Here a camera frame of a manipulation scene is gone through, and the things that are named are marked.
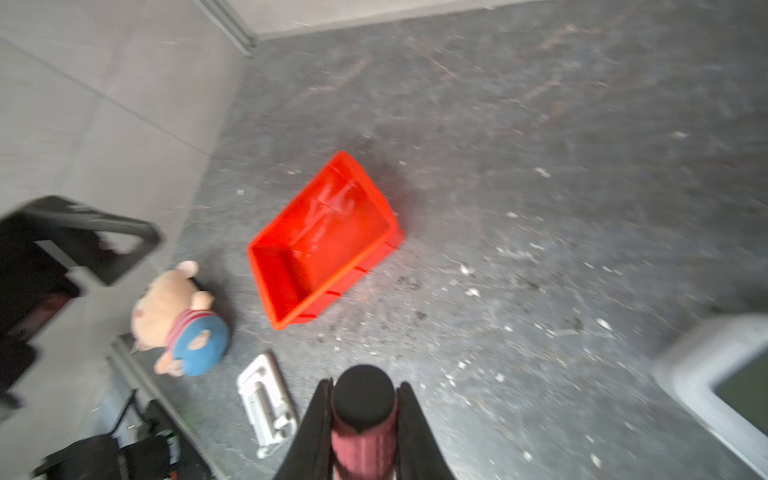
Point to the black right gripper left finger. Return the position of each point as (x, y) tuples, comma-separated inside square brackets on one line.
[(310, 454)]

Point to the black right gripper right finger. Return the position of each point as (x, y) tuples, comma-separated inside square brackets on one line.
[(418, 454)]

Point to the red black screwdriver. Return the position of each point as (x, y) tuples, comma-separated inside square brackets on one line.
[(364, 423)]

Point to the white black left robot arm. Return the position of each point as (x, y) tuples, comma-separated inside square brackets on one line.
[(40, 241)]

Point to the red plastic bin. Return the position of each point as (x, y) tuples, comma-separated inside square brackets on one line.
[(333, 233)]

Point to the pig plush toy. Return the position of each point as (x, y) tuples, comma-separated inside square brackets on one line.
[(177, 317)]

